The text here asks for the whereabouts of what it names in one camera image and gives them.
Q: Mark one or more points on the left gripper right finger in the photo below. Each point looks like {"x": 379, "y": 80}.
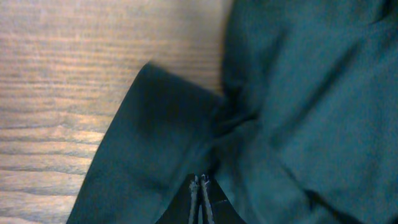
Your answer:
{"x": 215, "y": 206}

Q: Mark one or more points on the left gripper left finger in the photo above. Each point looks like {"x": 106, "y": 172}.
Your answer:
{"x": 184, "y": 207}

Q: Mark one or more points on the black t-shirt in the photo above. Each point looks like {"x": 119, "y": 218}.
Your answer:
{"x": 305, "y": 132}

